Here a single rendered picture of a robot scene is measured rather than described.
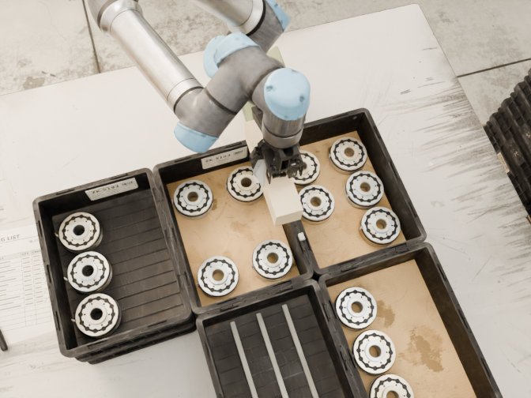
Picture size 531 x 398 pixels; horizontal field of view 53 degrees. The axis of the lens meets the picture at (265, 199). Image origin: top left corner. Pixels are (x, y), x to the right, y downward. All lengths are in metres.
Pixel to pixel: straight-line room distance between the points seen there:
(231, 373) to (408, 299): 0.48
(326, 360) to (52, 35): 2.15
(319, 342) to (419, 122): 0.80
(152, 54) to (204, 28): 1.77
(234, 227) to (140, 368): 0.44
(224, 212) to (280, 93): 0.62
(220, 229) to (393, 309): 0.49
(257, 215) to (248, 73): 0.59
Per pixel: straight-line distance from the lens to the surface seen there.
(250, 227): 1.41
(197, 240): 1.40
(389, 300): 1.41
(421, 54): 1.94
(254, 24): 1.40
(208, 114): 0.95
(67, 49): 2.85
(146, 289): 1.38
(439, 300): 1.41
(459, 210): 1.69
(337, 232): 1.43
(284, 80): 0.88
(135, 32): 1.11
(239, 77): 0.93
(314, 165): 1.46
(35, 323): 1.58
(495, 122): 2.44
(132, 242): 1.42
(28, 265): 1.62
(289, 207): 1.14
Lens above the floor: 2.16
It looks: 68 degrees down
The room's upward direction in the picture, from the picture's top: 6 degrees clockwise
